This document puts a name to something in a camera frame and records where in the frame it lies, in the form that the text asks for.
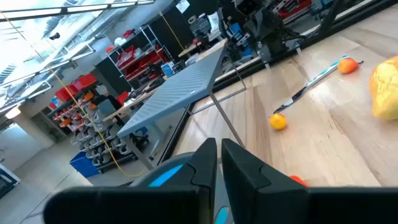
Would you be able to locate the yellow wrinkled melon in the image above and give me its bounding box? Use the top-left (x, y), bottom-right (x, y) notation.
top-left (369, 55), bottom-right (398, 121)

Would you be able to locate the small red orange fruit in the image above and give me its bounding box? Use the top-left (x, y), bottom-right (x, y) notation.
top-left (289, 175), bottom-right (309, 188)

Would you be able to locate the wire rack with red bins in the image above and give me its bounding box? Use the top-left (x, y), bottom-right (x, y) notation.
top-left (105, 24), bottom-right (170, 91)
top-left (276, 0), bottom-right (313, 21)

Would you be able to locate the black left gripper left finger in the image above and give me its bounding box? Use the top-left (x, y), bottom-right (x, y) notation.
top-left (43, 138), bottom-right (218, 224)

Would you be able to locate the blue floor bin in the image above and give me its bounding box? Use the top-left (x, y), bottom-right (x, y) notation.
top-left (68, 151), bottom-right (100, 179)

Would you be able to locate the grey perforated metal shelf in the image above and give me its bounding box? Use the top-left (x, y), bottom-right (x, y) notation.
top-left (116, 45), bottom-right (248, 171)

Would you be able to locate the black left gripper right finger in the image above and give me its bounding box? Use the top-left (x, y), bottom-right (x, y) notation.
top-left (221, 138), bottom-right (398, 224)

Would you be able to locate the black overhead frame bar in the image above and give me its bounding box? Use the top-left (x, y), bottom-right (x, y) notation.
top-left (0, 0), bottom-right (156, 23)

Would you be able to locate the yellow hanging cable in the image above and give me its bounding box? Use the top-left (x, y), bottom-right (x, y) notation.
top-left (0, 11), bottom-right (147, 179)

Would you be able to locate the blue white box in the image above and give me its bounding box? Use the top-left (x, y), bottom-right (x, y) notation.
top-left (160, 61), bottom-right (175, 77)

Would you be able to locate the small wooden desk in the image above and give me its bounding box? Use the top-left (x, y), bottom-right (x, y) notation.
top-left (177, 42), bottom-right (203, 58)

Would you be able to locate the orange red toy pear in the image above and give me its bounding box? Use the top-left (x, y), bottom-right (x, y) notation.
top-left (338, 57), bottom-right (364, 75)

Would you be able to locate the parts bin rack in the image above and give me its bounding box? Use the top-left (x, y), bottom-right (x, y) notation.
top-left (46, 73), bottom-right (139, 175)

